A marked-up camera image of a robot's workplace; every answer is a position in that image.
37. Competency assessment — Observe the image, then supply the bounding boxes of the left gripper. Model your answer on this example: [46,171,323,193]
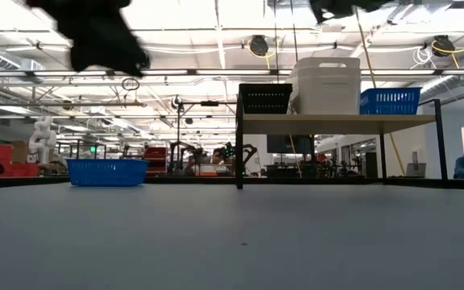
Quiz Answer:
[26,0,152,78]

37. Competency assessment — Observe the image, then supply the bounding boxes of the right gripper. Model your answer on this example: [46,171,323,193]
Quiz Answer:
[308,0,394,24]

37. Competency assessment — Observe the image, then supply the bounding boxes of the white plastic basket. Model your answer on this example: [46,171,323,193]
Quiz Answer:
[286,68,363,116]

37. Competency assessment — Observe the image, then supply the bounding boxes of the blue slotted basket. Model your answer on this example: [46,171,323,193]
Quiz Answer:
[65,158,151,188]
[359,86,423,116]

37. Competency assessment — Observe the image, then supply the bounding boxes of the black slotted basket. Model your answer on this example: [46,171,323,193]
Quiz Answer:
[238,83,294,115]

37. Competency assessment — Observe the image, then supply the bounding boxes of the yellow pole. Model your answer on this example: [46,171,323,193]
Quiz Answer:
[354,6,407,177]

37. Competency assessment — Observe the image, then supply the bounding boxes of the red tool cabinet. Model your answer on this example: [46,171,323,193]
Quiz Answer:
[143,146,168,176]

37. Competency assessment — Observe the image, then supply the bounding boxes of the cardboard box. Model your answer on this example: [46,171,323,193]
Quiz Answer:
[10,140,30,164]

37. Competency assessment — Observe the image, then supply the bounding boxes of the red storage bins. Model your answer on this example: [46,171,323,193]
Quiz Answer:
[0,143,39,178]

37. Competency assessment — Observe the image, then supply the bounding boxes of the black ceiling cable reel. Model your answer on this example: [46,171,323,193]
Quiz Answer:
[432,35,455,57]
[249,35,270,58]

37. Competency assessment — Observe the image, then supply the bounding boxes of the black camera stand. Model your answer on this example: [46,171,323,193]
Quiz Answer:
[170,95,185,177]

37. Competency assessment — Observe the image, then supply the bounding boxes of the wooden shelf with black frame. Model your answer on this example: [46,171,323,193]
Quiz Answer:
[234,92,450,190]

